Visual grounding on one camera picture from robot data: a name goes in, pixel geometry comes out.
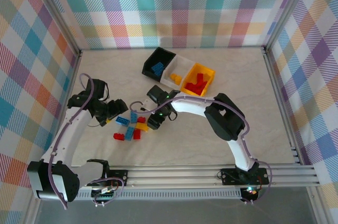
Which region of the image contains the yellow plastic bin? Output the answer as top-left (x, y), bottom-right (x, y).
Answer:
top-left (180, 62), bottom-right (217, 97)

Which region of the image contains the white plastic bin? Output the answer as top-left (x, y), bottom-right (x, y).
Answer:
top-left (160, 55), bottom-right (196, 88)

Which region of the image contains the black plastic bin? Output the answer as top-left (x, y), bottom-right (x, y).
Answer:
top-left (142, 46), bottom-right (177, 82)

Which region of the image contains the aluminium side rail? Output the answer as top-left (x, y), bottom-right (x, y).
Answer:
top-left (262, 46), bottom-right (303, 165)
top-left (44, 51), bottom-right (83, 169)

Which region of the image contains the aluminium mounting rail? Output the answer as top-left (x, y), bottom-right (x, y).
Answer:
top-left (29, 164), bottom-right (322, 191)

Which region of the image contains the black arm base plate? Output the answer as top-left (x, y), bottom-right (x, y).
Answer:
top-left (102, 169), bottom-right (129, 187)
top-left (220, 167), bottom-right (270, 185)

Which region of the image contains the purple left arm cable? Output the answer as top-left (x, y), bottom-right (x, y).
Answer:
top-left (49, 73), bottom-right (125, 210)

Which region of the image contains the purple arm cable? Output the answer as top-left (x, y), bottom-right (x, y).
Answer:
top-left (129, 96), bottom-right (273, 205)
top-left (49, 73), bottom-right (125, 210)

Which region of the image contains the grey slotted cable duct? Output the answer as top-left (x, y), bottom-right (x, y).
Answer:
top-left (76, 191), bottom-right (243, 200)

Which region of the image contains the aluminium frame post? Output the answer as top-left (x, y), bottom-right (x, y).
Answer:
top-left (26, 0), bottom-right (82, 57)
top-left (262, 0), bottom-right (316, 54)

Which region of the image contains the aluminium frame leg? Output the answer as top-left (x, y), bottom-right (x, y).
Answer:
top-left (25, 197), bottom-right (44, 224)
top-left (307, 188), bottom-right (327, 224)

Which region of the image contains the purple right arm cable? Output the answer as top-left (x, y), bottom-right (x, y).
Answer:
top-left (129, 96), bottom-right (273, 205)

